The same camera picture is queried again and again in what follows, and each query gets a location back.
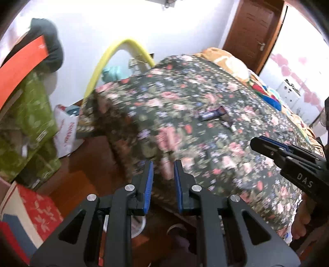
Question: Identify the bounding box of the small dark wrapper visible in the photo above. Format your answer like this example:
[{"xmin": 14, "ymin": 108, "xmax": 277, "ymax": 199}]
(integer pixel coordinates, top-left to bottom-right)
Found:
[{"xmin": 220, "ymin": 115, "xmax": 234, "ymax": 128}]

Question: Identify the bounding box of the green floral bag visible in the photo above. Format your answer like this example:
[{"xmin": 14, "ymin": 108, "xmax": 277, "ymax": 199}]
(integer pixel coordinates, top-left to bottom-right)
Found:
[{"xmin": 0, "ymin": 70, "xmax": 62, "ymax": 190}]

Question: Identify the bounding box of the red floral box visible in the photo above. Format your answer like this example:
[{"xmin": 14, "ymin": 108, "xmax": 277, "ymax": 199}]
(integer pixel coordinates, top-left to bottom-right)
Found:
[{"xmin": 0, "ymin": 181, "xmax": 64, "ymax": 265}]

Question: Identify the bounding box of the small white cabinet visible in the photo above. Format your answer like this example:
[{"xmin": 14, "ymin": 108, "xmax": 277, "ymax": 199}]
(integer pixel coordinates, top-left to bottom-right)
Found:
[{"xmin": 276, "ymin": 78, "xmax": 302, "ymax": 111}]

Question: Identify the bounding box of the orange board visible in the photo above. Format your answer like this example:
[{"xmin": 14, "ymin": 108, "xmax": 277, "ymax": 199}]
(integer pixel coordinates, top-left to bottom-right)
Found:
[{"xmin": 0, "ymin": 35, "xmax": 49, "ymax": 111}]

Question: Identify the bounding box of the white plastic bag red print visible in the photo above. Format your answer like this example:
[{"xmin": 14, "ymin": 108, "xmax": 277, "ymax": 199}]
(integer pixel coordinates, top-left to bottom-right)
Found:
[{"xmin": 53, "ymin": 104, "xmax": 83, "ymax": 158}]

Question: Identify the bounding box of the dark floral blanket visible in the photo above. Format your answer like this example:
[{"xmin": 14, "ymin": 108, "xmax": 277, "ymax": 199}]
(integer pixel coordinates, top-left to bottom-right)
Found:
[{"xmin": 77, "ymin": 54, "xmax": 322, "ymax": 239}]

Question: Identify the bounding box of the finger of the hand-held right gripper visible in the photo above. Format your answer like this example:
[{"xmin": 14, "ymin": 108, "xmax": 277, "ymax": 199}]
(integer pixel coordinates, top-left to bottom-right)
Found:
[
  {"xmin": 250, "ymin": 138, "xmax": 286, "ymax": 162},
  {"xmin": 259, "ymin": 136, "xmax": 293, "ymax": 154}
]

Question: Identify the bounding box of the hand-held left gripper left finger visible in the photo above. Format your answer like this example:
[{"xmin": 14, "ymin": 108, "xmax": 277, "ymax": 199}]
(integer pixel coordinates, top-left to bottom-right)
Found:
[{"xmin": 30, "ymin": 160, "xmax": 155, "ymax": 267}]

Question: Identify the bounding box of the white trash bin pink liner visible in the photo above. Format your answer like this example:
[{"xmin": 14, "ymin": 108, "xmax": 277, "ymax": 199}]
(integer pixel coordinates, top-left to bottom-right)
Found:
[{"xmin": 131, "ymin": 216, "xmax": 147, "ymax": 239}]

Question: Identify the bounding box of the blue foil wrapper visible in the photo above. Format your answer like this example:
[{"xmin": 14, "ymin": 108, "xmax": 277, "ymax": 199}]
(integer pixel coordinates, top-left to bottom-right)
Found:
[{"xmin": 200, "ymin": 108, "xmax": 227, "ymax": 121}]

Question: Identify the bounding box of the brown wooden door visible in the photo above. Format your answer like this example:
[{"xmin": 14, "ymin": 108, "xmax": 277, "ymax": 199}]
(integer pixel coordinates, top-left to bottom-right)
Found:
[{"xmin": 222, "ymin": 0, "xmax": 287, "ymax": 75}]

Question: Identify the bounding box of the person's right hand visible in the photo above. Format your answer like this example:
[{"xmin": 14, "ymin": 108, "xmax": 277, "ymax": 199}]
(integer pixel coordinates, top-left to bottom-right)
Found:
[{"xmin": 293, "ymin": 194, "xmax": 319, "ymax": 240}]

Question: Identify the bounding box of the colourful printed blanket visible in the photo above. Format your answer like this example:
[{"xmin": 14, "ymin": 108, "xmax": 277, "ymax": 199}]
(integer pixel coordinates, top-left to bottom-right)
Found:
[{"xmin": 194, "ymin": 47, "xmax": 324, "ymax": 154}]

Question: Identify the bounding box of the yellow foam tube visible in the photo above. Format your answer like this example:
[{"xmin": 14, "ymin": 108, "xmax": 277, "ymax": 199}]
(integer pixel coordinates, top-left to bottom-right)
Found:
[{"xmin": 83, "ymin": 38, "xmax": 156, "ymax": 103}]

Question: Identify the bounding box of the teal cloth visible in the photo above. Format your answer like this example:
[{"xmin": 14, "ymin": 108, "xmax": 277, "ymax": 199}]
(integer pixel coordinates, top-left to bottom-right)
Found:
[{"xmin": 101, "ymin": 66, "xmax": 121, "ymax": 84}]

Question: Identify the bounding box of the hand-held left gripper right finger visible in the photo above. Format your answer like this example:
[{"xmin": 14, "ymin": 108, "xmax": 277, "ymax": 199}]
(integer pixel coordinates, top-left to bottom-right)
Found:
[{"xmin": 174, "ymin": 160, "xmax": 301, "ymax": 267}]

